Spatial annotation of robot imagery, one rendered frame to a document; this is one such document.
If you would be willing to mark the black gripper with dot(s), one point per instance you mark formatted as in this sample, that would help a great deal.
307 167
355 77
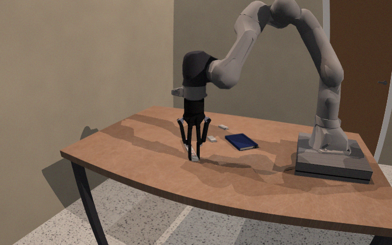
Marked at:
191 120

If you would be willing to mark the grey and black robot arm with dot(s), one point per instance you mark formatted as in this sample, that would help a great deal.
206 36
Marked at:
199 68

